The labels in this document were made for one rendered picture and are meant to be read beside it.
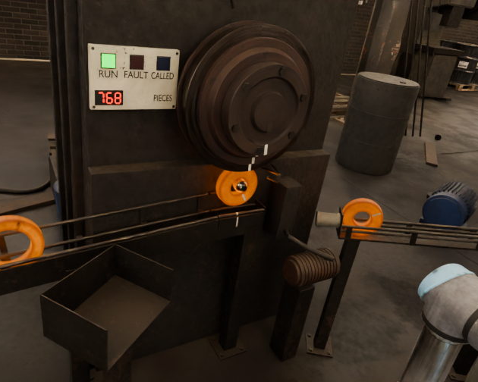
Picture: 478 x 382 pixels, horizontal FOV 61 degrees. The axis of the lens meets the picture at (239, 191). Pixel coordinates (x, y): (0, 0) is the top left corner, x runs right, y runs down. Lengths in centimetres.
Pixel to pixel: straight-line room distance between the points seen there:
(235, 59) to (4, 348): 147
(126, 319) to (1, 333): 97
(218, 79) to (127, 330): 72
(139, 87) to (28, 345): 120
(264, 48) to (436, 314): 82
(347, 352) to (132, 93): 149
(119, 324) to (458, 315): 81
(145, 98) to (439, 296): 95
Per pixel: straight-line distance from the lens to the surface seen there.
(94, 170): 132
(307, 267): 160
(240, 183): 138
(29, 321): 208
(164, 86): 129
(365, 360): 209
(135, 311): 119
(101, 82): 124
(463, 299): 95
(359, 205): 160
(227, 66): 119
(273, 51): 124
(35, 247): 130
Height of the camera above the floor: 143
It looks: 26 degrees down
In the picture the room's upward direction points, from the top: 9 degrees clockwise
